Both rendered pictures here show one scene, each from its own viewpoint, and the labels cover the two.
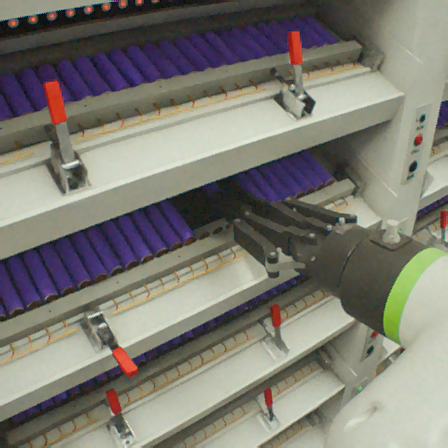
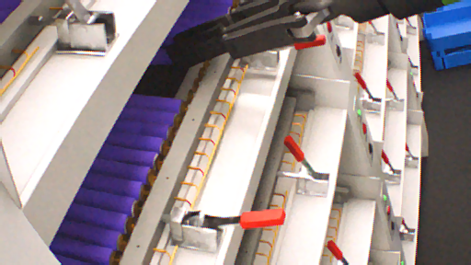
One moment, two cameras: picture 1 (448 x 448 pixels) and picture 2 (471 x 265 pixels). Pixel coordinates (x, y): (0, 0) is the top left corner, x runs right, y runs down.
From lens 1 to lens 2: 27 cm
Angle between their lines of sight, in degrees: 22
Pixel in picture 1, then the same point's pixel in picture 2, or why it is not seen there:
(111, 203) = (140, 50)
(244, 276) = (258, 102)
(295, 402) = (352, 245)
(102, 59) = not seen: outside the picture
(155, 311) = (222, 182)
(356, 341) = (358, 144)
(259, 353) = (305, 201)
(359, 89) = not seen: outside the picture
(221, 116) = not seen: outside the picture
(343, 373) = (366, 189)
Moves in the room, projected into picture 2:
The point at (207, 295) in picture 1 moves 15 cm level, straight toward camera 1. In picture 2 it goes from (248, 137) to (363, 178)
